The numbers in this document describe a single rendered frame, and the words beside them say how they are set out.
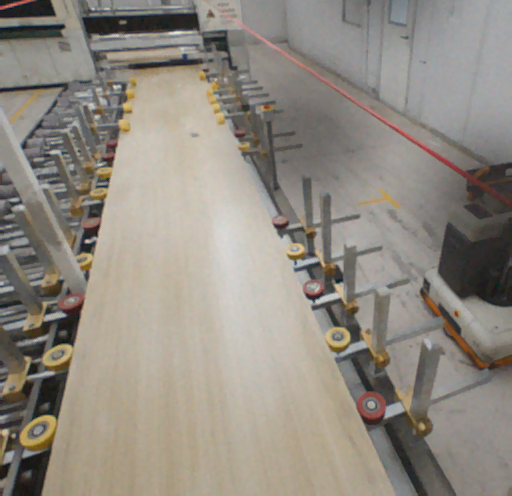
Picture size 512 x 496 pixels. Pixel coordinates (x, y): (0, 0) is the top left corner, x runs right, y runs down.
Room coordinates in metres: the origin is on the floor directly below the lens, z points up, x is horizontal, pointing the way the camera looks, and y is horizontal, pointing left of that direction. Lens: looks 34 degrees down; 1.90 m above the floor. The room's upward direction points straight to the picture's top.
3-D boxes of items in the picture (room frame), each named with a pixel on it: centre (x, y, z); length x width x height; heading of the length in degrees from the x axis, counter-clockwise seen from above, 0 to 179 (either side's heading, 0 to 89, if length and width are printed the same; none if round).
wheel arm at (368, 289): (1.14, -0.11, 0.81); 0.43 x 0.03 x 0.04; 111
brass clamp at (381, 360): (0.86, -0.14, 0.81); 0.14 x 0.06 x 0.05; 21
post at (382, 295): (0.84, -0.15, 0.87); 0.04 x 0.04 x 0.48; 21
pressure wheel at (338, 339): (0.83, -0.01, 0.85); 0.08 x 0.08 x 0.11
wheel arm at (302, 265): (1.37, -0.02, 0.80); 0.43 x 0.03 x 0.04; 111
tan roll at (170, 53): (4.96, 1.99, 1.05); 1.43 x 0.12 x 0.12; 111
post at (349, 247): (1.08, -0.06, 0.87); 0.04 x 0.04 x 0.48; 21
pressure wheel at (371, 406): (0.60, -0.10, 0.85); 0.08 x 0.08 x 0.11
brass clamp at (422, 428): (0.63, -0.23, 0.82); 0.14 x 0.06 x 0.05; 21
